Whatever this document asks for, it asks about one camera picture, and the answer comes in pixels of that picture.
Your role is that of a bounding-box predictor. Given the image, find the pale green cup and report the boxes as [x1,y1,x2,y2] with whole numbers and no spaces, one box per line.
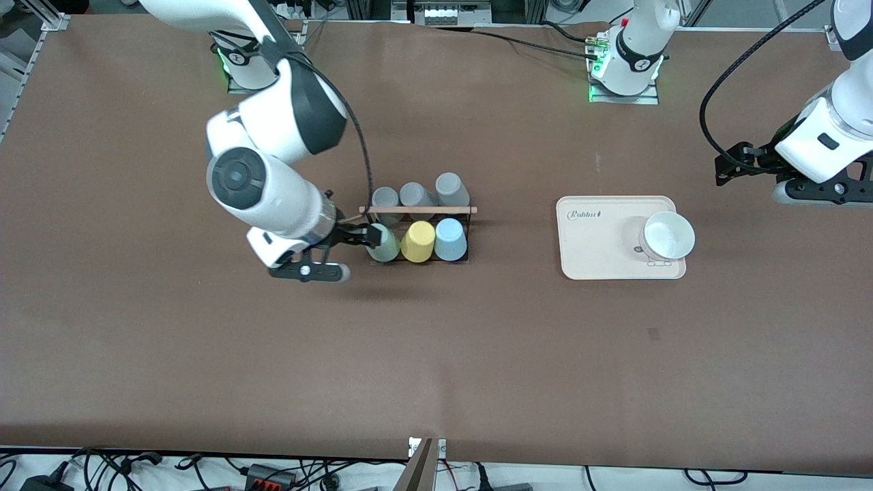
[366,224,401,264]

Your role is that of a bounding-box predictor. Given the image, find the light blue cup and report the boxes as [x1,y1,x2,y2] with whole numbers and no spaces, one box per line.
[434,218,469,262]

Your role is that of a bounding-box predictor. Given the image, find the grey cup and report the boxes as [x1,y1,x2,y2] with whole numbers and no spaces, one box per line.
[399,182,437,222]
[435,173,471,209]
[372,187,403,226]

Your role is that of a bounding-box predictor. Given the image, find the yellow cup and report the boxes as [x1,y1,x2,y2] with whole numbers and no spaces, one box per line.
[400,222,437,263]

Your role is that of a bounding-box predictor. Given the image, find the white bowl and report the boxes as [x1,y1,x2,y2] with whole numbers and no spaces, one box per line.
[639,211,696,263]

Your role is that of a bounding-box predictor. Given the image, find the beige rabbit print tray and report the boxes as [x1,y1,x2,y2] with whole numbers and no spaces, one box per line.
[556,196,687,281]

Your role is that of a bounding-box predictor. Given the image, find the grey power strip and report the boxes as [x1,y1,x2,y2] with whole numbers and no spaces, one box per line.
[392,0,493,27]

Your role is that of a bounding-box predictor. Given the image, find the black terminal block orange levers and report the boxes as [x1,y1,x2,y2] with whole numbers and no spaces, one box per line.
[244,464,298,490]

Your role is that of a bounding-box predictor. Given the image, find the black plug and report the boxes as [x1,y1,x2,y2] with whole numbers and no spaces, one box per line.
[477,464,534,491]

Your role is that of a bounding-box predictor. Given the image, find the black power adapter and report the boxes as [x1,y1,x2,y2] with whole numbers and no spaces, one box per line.
[19,474,74,491]

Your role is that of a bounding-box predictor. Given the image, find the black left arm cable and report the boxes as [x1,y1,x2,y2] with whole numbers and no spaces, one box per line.
[700,0,827,171]

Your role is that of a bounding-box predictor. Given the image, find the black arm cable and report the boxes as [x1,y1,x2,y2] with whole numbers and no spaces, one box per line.
[700,0,827,171]
[276,51,374,226]

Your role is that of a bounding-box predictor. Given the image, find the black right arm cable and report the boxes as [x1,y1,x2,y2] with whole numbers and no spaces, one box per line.
[276,51,374,226]

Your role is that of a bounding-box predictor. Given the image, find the black wire rack wooden handle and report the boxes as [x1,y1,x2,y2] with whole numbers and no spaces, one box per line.
[359,203,478,265]

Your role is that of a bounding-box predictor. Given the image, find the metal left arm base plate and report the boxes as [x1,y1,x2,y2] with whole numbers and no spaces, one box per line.
[588,31,660,105]

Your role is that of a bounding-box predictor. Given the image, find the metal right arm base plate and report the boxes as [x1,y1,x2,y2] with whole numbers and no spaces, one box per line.
[227,20,304,95]

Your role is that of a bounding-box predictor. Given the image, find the black cable on table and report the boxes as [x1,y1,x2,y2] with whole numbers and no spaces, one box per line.
[421,22,604,61]

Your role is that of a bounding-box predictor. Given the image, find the grey camera mount beam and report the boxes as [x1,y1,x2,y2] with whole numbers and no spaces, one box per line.
[392,438,437,491]

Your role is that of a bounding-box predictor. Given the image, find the black plug cable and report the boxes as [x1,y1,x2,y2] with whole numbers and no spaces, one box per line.
[116,450,164,473]

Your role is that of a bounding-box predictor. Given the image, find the black looped cable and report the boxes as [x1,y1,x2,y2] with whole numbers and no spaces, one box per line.
[684,469,749,486]

